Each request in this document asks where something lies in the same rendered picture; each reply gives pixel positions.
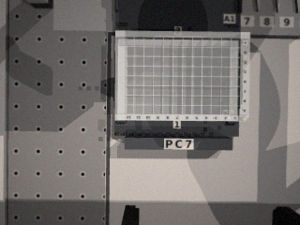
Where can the white multi-well plate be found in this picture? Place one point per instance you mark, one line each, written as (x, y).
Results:
(169, 92)

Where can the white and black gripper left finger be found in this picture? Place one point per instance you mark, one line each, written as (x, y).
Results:
(131, 215)

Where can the dark grey plate carrier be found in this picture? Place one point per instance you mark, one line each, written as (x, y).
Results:
(178, 15)

